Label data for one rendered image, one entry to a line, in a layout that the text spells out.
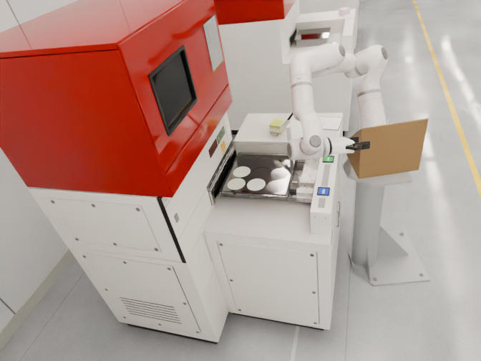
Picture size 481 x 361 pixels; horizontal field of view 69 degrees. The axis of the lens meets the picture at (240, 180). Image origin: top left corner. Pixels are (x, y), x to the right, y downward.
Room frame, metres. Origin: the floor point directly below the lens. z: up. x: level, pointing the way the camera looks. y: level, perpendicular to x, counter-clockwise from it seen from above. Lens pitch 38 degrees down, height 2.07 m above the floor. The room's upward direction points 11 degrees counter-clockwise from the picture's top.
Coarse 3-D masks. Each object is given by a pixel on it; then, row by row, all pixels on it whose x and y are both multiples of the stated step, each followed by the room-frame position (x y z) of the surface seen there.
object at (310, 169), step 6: (306, 162) 1.59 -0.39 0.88; (312, 162) 1.58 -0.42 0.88; (318, 162) 1.57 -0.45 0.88; (306, 168) 1.53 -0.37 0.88; (312, 168) 1.52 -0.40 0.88; (306, 174) 1.48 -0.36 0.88; (312, 174) 1.47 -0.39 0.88; (300, 186) 1.39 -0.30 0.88; (300, 198) 1.31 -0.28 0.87; (306, 198) 1.29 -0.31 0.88
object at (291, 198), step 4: (228, 196) 1.50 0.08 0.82; (232, 196) 1.49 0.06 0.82; (236, 196) 1.48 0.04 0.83; (240, 196) 1.47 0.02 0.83; (244, 196) 1.46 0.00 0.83; (248, 196) 1.45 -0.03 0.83; (252, 196) 1.44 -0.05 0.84; (256, 196) 1.43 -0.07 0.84; (260, 196) 1.43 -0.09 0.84; (288, 196) 1.37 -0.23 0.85; (292, 196) 1.36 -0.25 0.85; (296, 196) 1.36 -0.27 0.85; (276, 200) 1.39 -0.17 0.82; (280, 200) 1.38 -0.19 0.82; (284, 200) 1.37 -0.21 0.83; (288, 200) 1.37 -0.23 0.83; (292, 200) 1.36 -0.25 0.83
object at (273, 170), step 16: (240, 160) 1.71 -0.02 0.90; (256, 160) 1.67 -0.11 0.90; (272, 160) 1.64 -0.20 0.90; (288, 160) 1.61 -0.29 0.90; (256, 176) 1.53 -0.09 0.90; (272, 176) 1.50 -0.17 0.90; (288, 176) 1.47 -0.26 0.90; (240, 192) 1.42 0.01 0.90; (256, 192) 1.39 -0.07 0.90; (272, 192) 1.37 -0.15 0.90
